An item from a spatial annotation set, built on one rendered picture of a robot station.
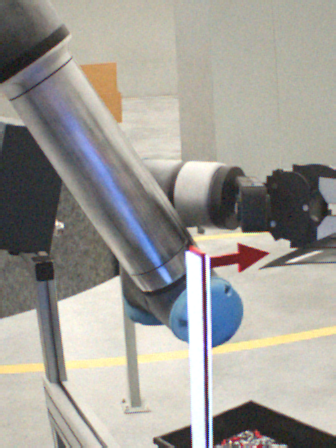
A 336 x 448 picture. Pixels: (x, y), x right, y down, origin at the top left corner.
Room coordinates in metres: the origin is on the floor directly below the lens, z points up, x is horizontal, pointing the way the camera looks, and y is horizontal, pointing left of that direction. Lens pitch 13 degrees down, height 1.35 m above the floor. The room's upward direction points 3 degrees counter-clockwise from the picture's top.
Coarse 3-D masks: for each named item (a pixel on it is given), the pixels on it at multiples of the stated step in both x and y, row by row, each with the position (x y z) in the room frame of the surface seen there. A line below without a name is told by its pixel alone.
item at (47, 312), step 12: (36, 288) 1.04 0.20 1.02; (48, 288) 1.05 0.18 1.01; (36, 300) 1.05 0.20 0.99; (48, 300) 1.05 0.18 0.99; (36, 312) 1.06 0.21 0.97; (48, 312) 1.05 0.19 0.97; (48, 324) 1.04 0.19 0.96; (48, 336) 1.04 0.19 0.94; (60, 336) 1.05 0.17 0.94; (48, 348) 1.04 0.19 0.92; (60, 348) 1.05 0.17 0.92; (48, 360) 1.04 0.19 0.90; (60, 360) 1.05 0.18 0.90; (48, 372) 1.04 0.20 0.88; (60, 372) 1.05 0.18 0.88
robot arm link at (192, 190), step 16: (192, 176) 0.84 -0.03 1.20; (208, 176) 0.83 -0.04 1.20; (176, 192) 0.84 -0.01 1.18; (192, 192) 0.83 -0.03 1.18; (208, 192) 0.82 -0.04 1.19; (176, 208) 0.84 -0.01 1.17; (192, 208) 0.83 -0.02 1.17; (208, 208) 0.82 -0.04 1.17; (192, 224) 0.84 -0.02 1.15; (208, 224) 0.83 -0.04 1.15
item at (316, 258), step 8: (320, 240) 0.71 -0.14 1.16; (328, 240) 0.67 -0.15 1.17; (304, 248) 0.69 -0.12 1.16; (312, 248) 0.66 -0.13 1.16; (320, 248) 0.65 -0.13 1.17; (328, 248) 0.63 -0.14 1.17; (288, 256) 0.67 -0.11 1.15; (296, 256) 0.64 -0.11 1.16; (312, 256) 0.61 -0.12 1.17; (320, 256) 0.60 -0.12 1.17; (328, 256) 0.58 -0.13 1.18; (264, 264) 0.71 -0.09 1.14; (272, 264) 0.66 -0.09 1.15; (280, 264) 0.63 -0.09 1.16; (288, 264) 0.62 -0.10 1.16; (296, 264) 0.60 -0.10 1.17; (304, 264) 0.59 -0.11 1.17; (312, 264) 0.58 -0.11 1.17
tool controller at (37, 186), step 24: (0, 120) 1.15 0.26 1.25; (0, 144) 1.09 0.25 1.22; (24, 144) 1.09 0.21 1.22; (0, 168) 1.08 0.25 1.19; (24, 168) 1.09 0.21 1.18; (48, 168) 1.11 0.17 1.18; (0, 192) 1.08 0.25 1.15; (24, 192) 1.09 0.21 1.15; (48, 192) 1.11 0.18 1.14; (0, 216) 1.08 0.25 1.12; (24, 216) 1.09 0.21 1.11; (48, 216) 1.11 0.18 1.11; (0, 240) 1.08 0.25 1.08; (24, 240) 1.09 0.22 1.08; (48, 240) 1.10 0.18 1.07
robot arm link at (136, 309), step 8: (128, 280) 0.87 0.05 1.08; (128, 288) 0.87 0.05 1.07; (136, 288) 0.84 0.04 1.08; (128, 296) 0.88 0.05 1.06; (136, 296) 0.85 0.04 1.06; (128, 304) 0.87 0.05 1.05; (136, 304) 0.87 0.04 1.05; (144, 304) 0.83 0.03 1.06; (128, 312) 0.88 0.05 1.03; (136, 312) 0.87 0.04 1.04; (144, 312) 0.86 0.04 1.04; (136, 320) 0.87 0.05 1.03; (144, 320) 0.86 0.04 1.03; (152, 320) 0.86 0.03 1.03
